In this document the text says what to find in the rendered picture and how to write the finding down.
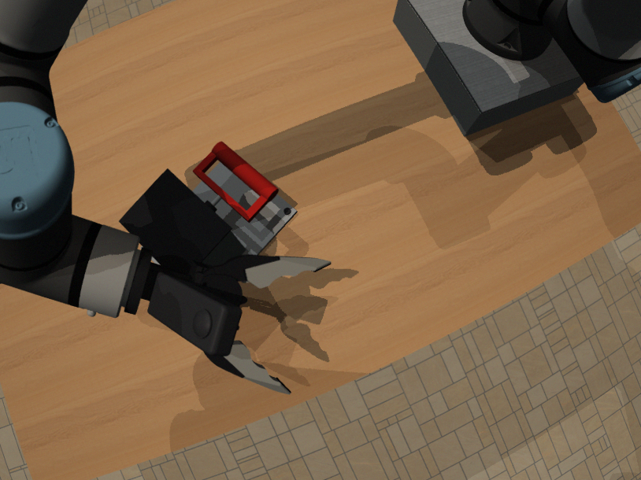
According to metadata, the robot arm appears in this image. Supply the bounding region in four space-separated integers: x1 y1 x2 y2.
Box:
0 0 641 356

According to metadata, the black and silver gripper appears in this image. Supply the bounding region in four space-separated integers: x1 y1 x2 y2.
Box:
124 247 331 395

